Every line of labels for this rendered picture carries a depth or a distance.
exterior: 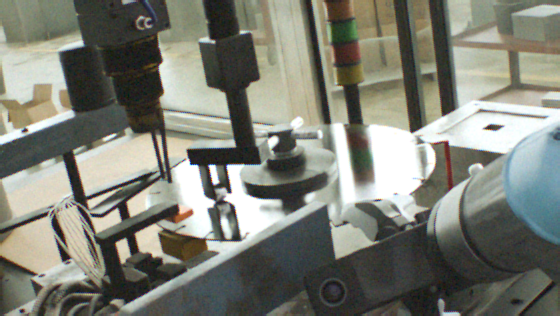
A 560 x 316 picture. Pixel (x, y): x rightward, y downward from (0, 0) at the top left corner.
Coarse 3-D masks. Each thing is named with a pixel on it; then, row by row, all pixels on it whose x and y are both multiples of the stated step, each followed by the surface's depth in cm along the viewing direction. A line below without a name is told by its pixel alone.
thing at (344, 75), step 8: (352, 64) 109; (360, 64) 109; (336, 72) 109; (344, 72) 109; (352, 72) 109; (360, 72) 109; (336, 80) 110; (344, 80) 109; (352, 80) 109; (360, 80) 110
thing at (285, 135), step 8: (296, 120) 87; (272, 128) 84; (280, 128) 83; (288, 128) 83; (256, 136) 85; (264, 136) 84; (272, 136) 83; (280, 136) 82; (288, 136) 83; (296, 136) 82; (304, 136) 82; (312, 136) 82; (320, 136) 82; (272, 144) 81; (280, 144) 83; (288, 144) 83; (296, 144) 84; (272, 152) 84; (280, 152) 83; (288, 152) 83
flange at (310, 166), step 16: (272, 160) 83; (288, 160) 82; (304, 160) 84; (320, 160) 84; (240, 176) 84; (256, 176) 83; (272, 176) 82; (288, 176) 81; (304, 176) 81; (320, 176) 81
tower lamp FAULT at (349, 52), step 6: (348, 42) 108; (354, 42) 108; (330, 48) 109; (336, 48) 108; (342, 48) 107; (348, 48) 107; (354, 48) 108; (336, 54) 108; (342, 54) 108; (348, 54) 108; (354, 54) 108; (360, 54) 109; (336, 60) 109; (342, 60) 108; (348, 60) 108; (354, 60) 108; (360, 60) 109
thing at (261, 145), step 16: (240, 96) 74; (240, 112) 75; (240, 128) 75; (192, 144) 79; (208, 144) 79; (224, 144) 78; (240, 144) 76; (256, 144) 76; (192, 160) 79; (208, 160) 78; (224, 160) 77; (240, 160) 76; (256, 160) 76; (208, 176) 78; (224, 176) 80; (208, 192) 80
